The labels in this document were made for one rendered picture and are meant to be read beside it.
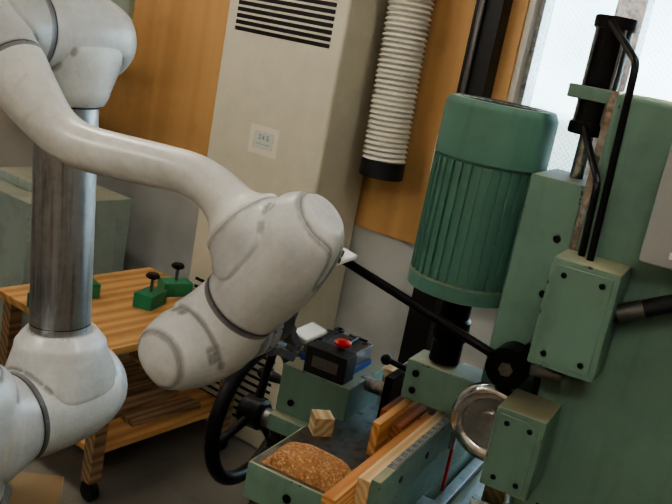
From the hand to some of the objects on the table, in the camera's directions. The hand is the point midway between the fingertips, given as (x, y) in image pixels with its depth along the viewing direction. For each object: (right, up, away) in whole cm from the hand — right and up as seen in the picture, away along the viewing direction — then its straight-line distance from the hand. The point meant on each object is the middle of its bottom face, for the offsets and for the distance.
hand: (330, 292), depth 133 cm
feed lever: (+20, -17, -8) cm, 28 cm away
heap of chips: (-3, -26, -7) cm, 27 cm away
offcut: (-2, -23, +5) cm, 24 cm away
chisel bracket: (+19, -21, +9) cm, 29 cm away
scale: (+20, -21, +8) cm, 30 cm away
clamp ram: (+8, -22, +15) cm, 28 cm away
